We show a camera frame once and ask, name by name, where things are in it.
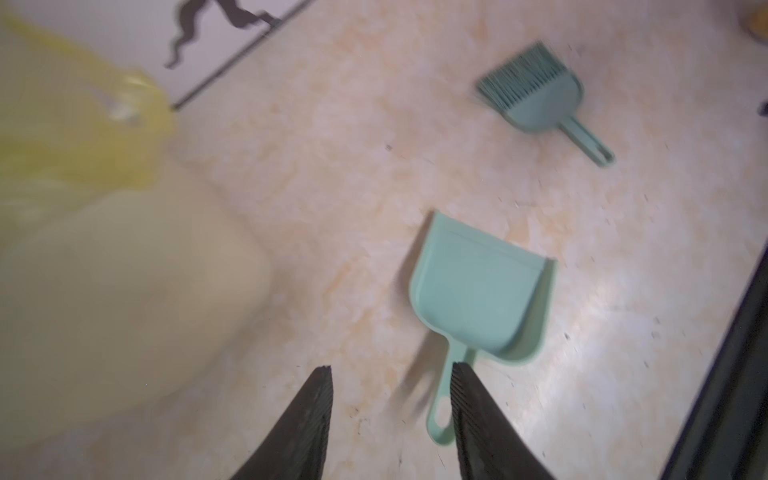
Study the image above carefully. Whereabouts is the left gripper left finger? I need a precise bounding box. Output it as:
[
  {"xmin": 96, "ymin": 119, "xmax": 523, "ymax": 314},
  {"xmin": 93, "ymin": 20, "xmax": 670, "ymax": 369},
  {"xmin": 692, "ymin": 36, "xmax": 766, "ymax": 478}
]
[{"xmin": 231, "ymin": 366, "xmax": 333, "ymax": 480}]

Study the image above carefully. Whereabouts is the green dustpan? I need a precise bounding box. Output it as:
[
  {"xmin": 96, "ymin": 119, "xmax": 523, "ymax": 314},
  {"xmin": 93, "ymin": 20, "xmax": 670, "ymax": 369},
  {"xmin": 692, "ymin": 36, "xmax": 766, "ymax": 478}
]
[{"xmin": 409, "ymin": 211, "xmax": 557, "ymax": 446}]

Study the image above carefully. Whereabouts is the black base frame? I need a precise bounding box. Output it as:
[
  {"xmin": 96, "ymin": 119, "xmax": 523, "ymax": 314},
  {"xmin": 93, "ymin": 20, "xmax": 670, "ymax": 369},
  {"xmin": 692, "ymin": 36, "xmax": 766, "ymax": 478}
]
[{"xmin": 661, "ymin": 252, "xmax": 767, "ymax": 479}]

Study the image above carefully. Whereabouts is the green hand brush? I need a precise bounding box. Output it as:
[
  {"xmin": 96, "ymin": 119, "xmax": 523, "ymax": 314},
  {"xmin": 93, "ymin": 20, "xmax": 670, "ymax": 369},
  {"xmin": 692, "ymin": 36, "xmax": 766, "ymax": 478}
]
[{"xmin": 475, "ymin": 41, "xmax": 616, "ymax": 168}]

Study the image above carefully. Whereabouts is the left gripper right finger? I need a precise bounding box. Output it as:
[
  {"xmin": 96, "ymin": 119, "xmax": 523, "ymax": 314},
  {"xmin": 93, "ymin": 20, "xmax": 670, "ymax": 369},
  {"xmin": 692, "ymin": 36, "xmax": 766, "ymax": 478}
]
[{"xmin": 450, "ymin": 362, "xmax": 554, "ymax": 480}]

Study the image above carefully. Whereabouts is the yellow-lined trash bin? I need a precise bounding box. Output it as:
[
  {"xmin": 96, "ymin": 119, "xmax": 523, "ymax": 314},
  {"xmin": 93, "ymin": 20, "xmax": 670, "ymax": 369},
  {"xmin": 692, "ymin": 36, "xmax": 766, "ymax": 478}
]
[{"xmin": 1, "ymin": 10, "xmax": 273, "ymax": 450}]

